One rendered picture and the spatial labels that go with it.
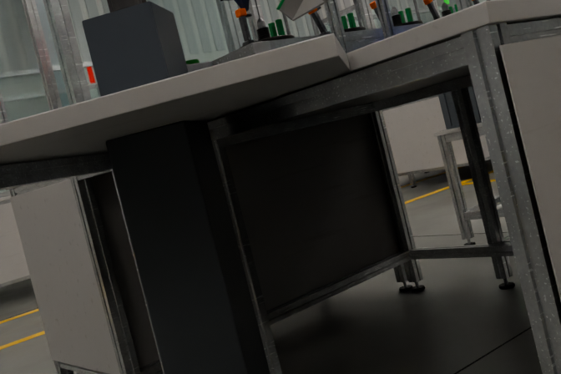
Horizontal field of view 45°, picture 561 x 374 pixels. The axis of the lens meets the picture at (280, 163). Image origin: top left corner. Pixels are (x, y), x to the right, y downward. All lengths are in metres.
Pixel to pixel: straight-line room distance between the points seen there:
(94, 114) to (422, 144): 6.10
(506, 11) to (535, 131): 0.17
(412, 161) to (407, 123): 0.39
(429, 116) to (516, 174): 5.81
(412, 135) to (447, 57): 5.95
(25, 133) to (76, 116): 0.08
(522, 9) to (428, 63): 0.15
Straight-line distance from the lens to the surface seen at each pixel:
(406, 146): 7.04
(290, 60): 0.84
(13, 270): 6.49
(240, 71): 0.85
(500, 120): 0.96
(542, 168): 0.99
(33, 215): 2.54
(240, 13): 1.62
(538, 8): 1.06
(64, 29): 2.59
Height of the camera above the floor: 0.74
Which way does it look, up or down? 1 degrees down
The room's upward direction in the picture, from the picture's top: 14 degrees counter-clockwise
